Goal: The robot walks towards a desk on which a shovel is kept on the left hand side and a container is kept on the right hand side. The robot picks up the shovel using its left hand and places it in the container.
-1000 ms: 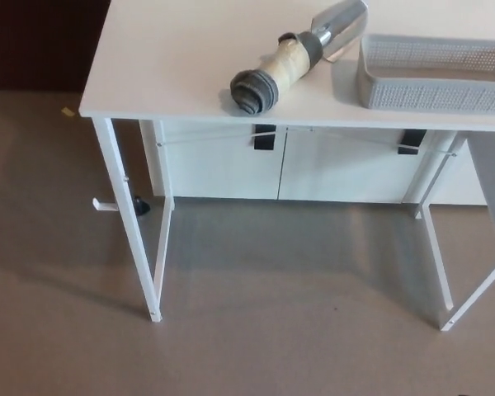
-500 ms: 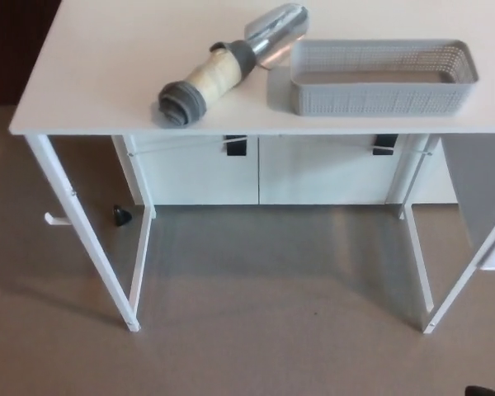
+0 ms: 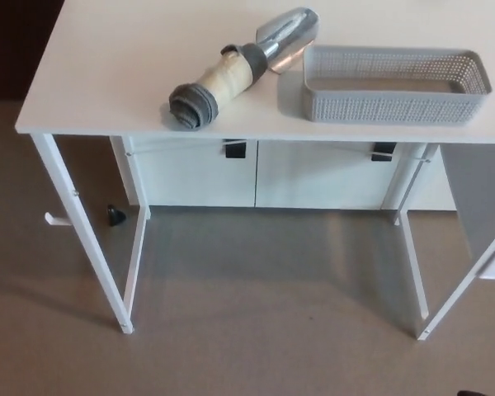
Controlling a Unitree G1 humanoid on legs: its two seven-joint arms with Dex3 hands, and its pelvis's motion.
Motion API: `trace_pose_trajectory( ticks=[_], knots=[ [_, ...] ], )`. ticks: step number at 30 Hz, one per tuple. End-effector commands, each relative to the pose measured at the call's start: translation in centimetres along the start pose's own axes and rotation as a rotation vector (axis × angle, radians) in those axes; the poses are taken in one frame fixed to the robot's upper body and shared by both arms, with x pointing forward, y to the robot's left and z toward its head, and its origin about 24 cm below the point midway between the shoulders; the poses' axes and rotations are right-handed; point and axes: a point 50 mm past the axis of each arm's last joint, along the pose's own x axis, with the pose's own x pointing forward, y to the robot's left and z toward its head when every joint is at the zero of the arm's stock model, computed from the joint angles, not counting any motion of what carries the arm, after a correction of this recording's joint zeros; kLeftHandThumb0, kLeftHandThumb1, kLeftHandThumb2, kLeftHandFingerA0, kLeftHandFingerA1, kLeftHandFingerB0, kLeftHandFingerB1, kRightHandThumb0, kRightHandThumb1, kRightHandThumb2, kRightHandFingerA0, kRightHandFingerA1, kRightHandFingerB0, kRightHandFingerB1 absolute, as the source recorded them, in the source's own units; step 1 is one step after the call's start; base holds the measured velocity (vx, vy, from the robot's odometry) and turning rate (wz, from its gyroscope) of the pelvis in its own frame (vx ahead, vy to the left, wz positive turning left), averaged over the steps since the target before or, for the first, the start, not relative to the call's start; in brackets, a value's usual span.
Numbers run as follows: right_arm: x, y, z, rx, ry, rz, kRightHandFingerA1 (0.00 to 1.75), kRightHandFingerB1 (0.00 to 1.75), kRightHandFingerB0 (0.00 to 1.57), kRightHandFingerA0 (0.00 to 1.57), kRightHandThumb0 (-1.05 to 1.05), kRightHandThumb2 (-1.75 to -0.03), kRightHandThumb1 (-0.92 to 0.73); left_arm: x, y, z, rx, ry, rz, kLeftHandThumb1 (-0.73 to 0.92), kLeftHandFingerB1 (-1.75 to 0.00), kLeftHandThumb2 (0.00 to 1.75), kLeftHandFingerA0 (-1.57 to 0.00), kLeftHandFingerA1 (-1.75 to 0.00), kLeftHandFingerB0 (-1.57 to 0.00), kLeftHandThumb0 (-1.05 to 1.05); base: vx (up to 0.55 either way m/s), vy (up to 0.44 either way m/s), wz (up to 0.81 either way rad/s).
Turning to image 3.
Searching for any black cabinet handle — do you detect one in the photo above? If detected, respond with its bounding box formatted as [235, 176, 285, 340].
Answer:
[370, 142, 397, 163]
[224, 139, 248, 160]

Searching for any black floor door stop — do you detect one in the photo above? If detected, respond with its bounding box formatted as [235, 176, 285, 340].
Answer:
[106, 203, 128, 229]

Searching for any grey perforated plastic basket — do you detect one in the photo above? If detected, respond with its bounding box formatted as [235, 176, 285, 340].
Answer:
[300, 44, 493, 125]

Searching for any white desk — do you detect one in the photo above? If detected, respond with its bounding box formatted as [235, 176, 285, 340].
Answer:
[15, 0, 495, 342]

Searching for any metal shovel with handle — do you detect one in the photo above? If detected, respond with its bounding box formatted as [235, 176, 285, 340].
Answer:
[167, 7, 322, 133]

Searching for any white hook on desk leg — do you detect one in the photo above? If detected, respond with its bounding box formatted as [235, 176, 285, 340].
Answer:
[44, 212, 72, 228]

